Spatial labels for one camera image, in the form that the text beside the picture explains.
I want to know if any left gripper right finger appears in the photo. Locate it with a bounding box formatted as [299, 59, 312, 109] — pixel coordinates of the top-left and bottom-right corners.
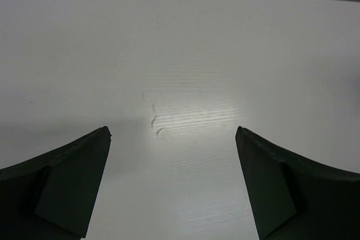
[236, 126, 359, 239]

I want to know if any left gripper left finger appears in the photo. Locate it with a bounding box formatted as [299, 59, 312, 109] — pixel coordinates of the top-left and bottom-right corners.
[1, 126, 111, 239]

